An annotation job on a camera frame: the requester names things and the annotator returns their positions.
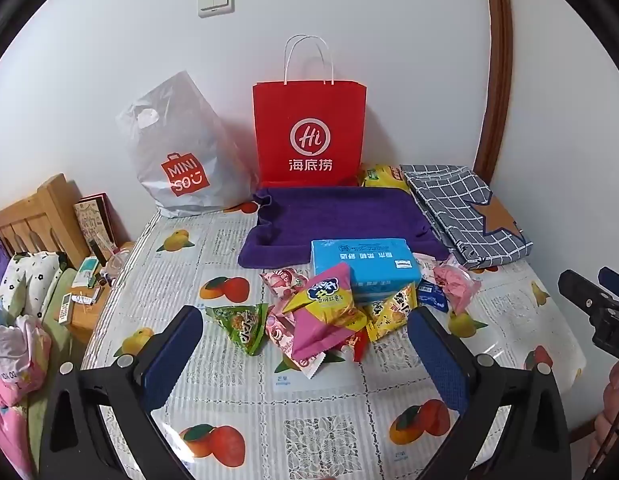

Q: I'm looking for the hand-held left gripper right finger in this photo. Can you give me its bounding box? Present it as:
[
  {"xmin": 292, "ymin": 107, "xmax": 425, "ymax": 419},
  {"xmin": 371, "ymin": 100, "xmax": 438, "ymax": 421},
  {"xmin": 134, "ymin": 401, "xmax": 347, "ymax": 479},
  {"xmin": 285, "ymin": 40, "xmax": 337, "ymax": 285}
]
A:
[{"xmin": 407, "ymin": 306, "xmax": 573, "ymax": 480}]

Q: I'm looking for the purple cloth tray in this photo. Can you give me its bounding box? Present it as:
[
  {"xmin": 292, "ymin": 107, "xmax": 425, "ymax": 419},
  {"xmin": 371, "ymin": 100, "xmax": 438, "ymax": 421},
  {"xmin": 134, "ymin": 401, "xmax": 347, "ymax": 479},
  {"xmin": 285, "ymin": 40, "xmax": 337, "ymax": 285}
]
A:
[{"xmin": 238, "ymin": 186, "xmax": 450, "ymax": 268}]

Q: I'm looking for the white floral pillow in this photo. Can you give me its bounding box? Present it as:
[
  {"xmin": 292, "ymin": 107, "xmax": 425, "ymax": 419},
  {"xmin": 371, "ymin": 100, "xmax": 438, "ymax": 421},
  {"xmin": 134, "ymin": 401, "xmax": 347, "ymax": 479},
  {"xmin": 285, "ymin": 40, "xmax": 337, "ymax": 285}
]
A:
[{"xmin": 0, "ymin": 252, "xmax": 60, "ymax": 318}]

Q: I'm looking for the long pale pink packet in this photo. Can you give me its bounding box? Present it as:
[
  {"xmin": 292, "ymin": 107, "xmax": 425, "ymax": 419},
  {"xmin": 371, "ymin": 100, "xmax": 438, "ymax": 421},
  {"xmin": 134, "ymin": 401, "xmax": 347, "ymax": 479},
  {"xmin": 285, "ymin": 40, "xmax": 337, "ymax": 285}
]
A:
[{"xmin": 414, "ymin": 252, "xmax": 443, "ymax": 281}]

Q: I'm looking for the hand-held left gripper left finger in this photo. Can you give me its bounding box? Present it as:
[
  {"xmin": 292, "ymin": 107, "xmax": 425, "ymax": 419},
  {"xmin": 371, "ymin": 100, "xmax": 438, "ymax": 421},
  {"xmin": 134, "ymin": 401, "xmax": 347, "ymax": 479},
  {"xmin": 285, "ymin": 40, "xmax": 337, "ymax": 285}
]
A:
[{"xmin": 38, "ymin": 305, "xmax": 205, "ymax": 480}]

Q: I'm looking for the wooden door frame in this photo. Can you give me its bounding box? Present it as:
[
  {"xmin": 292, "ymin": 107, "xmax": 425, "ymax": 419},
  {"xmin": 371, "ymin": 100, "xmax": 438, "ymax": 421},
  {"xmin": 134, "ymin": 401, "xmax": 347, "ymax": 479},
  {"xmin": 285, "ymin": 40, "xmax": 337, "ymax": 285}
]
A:
[{"xmin": 471, "ymin": 0, "xmax": 515, "ymax": 188}]

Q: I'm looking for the white light switch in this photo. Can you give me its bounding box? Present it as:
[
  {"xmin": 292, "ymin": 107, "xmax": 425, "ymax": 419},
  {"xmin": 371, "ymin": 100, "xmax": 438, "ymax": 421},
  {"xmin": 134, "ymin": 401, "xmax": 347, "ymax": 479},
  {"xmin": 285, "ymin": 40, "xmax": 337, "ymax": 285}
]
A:
[{"xmin": 197, "ymin": 0, "xmax": 234, "ymax": 18}]

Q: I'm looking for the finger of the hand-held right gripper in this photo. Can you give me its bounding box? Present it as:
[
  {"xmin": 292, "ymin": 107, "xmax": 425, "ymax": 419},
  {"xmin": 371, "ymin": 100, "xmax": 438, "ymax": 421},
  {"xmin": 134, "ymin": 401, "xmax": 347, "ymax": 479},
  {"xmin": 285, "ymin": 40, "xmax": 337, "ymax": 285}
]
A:
[
  {"xmin": 558, "ymin": 268, "xmax": 613, "ymax": 314},
  {"xmin": 598, "ymin": 266, "xmax": 619, "ymax": 306}
]

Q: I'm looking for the person's right hand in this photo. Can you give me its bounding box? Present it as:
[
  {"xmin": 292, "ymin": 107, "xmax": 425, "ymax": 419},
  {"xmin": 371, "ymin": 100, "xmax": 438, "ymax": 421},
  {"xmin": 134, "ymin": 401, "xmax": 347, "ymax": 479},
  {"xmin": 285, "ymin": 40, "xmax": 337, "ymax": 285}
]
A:
[{"xmin": 593, "ymin": 360, "xmax": 619, "ymax": 456}]

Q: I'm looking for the pink round candy packet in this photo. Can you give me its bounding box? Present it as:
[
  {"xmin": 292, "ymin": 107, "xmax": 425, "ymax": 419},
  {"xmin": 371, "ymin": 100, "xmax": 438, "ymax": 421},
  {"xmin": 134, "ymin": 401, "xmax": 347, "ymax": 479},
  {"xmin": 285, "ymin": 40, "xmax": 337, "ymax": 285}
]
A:
[{"xmin": 432, "ymin": 264, "xmax": 483, "ymax": 313}]

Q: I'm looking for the wooden nightstand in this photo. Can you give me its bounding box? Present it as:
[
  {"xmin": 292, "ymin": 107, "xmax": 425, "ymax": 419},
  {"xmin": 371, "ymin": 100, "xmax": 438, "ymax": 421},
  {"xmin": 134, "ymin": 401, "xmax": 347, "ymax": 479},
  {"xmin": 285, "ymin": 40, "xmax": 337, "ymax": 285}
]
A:
[{"xmin": 64, "ymin": 240, "xmax": 135, "ymax": 346}]

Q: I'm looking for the blue tissue pack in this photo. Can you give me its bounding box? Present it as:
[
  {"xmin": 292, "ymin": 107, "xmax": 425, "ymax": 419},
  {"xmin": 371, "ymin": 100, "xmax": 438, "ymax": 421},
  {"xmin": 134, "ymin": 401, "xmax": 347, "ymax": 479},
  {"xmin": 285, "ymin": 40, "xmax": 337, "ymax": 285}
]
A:
[{"xmin": 310, "ymin": 238, "xmax": 421, "ymax": 303}]

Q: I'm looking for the wooden headboard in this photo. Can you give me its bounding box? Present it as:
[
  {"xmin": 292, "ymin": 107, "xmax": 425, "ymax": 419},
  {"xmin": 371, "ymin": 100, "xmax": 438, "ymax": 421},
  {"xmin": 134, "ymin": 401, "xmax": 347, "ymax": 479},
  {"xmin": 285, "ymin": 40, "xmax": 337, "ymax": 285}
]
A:
[{"xmin": 0, "ymin": 174, "xmax": 90, "ymax": 268}]

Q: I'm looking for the green white box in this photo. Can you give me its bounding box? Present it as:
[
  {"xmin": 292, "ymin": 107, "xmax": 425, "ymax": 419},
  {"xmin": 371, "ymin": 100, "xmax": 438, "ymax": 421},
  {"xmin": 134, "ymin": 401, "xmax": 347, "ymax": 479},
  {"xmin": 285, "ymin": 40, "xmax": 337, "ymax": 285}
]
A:
[{"xmin": 74, "ymin": 256, "xmax": 100, "ymax": 288}]

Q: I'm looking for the small blue packet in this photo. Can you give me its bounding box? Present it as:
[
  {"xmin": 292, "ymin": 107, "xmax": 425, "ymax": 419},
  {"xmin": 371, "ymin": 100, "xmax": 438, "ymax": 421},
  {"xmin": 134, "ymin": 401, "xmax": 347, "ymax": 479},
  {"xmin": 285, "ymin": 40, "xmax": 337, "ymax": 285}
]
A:
[{"xmin": 417, "ymin": 280, "xmax": 449, "ymax": 311}]

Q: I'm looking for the pink yellow triangular snack packet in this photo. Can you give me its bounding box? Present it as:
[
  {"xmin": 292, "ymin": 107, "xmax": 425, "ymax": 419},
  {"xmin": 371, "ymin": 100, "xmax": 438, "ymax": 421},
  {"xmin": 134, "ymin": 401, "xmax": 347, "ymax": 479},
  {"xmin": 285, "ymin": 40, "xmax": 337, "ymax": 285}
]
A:
[{"xmin": 282, "ymin": 263, "xmax": 369, "ymax": 378}]

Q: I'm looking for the grey checked cloth with star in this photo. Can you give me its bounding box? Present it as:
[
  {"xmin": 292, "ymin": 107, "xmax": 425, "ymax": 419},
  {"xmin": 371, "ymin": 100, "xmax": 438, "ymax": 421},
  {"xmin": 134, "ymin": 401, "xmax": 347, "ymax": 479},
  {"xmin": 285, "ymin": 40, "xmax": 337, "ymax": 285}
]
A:
[{"xmin": 399, "ymin": 164, "xmax": 534, "ymax": 268}]

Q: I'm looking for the white plastic bag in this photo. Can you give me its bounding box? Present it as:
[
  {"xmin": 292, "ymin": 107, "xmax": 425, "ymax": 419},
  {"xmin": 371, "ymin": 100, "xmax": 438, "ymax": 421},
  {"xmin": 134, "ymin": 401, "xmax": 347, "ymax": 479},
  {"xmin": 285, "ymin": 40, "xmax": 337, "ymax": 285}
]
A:
[{"xmin": 116, "ymin": 71, "xmax": 260, "ymax": 219}]

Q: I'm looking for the pink bear print packet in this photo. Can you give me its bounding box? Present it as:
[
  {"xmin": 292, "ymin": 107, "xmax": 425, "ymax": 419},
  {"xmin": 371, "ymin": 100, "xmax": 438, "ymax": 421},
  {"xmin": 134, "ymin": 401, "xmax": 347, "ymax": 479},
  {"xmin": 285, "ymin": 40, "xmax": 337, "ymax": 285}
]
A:
[{"xmin": 266, "ymin": 305, "xmax": 300, "ymax": 361}]

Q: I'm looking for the red paper bag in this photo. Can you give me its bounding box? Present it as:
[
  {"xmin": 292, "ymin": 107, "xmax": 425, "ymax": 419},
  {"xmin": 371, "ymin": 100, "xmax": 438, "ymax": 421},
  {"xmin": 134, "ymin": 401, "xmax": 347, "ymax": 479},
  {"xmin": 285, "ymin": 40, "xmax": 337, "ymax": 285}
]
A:
[{"xmin": 253, "ymin": 35, "xmax": 367, "ymax": 188}]

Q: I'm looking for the small red snack packet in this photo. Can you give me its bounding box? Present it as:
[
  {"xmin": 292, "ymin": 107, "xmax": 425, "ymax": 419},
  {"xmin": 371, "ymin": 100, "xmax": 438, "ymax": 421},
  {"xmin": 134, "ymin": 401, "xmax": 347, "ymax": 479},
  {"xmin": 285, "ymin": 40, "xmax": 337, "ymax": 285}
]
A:
[{"xmin": 339, "ymin": 330, "xmax": 370, "ymax": 363}]

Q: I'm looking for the green triangular snack packet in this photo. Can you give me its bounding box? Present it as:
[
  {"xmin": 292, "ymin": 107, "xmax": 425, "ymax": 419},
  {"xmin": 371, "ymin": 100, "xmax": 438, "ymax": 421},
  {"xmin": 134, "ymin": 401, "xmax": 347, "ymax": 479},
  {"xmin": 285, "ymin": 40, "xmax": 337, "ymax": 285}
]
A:
[{"xmin": 206, "ymin": 303, "xmax": 270, "ymax": 357}]

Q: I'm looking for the yellow chip bag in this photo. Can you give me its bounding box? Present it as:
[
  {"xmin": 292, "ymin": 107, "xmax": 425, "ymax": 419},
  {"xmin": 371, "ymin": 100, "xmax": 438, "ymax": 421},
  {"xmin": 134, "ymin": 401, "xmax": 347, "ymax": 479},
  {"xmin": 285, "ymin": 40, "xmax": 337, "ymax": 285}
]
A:
[{"xmin": 358, "ymin": 164, "xmax": 410, "ymax": 192}]

